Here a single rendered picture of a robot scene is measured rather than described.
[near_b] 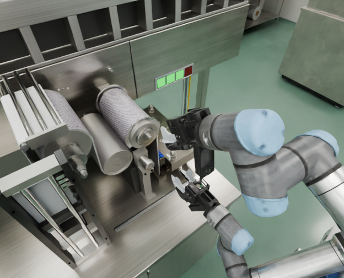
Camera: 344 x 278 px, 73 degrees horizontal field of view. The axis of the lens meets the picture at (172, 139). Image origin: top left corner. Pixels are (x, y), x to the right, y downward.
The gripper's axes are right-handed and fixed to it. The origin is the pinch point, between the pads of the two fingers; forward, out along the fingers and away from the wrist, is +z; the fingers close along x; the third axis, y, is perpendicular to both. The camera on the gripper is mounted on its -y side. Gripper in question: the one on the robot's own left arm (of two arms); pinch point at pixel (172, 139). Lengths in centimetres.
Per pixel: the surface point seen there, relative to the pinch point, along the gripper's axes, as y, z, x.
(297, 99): -66, 135, -248
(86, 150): 5.9, 18.6, 20.6
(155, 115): 3, 57, -22
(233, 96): -32, 176, -185
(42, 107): 22.8, 17.4, 26.0
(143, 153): -4.5, 21.8, 2.9
